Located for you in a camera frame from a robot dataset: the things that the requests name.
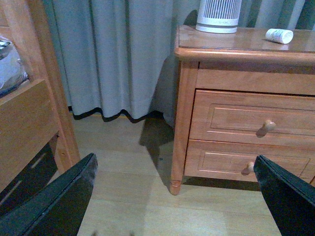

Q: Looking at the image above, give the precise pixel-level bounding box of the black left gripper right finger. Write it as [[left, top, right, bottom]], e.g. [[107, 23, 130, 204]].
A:
[[253, 155, 315, 236]]

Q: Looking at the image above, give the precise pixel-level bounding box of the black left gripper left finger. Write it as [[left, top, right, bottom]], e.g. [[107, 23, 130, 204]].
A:
[[0, 153, 98, 236]]

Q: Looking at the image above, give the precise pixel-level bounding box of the lower drawer wooden knob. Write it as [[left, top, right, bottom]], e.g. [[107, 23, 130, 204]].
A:
[[243, 162, 254, 175]]

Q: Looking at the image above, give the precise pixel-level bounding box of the drawer wooden knob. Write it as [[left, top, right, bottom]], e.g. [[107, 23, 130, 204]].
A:
[[243, 162, 254, 175], [261, 120, 276, 132]]

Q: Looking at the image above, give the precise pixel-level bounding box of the upper drawer wooden knob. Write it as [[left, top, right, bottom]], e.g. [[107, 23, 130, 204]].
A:
[[261, 120, 276, 132]]

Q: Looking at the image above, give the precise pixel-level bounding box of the wooden nightstand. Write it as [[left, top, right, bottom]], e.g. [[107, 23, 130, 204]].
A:
[[170, 25, 315, 195]]

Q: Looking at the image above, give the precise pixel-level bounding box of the white bedding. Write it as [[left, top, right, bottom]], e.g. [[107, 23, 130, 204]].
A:
[[0, 36, 29, 97]]

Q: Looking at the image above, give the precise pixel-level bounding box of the grey curtain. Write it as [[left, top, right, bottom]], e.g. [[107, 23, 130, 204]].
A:
[[43, 0, 315, 128]]

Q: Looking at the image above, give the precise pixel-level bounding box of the white cylindrical air purifier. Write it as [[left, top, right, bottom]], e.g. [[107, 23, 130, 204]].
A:
[[195, 0, 242, 34]]

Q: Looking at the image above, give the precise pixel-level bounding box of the wooden bed frame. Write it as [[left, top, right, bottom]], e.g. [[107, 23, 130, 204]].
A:
[[0, 0, 81, 214]]

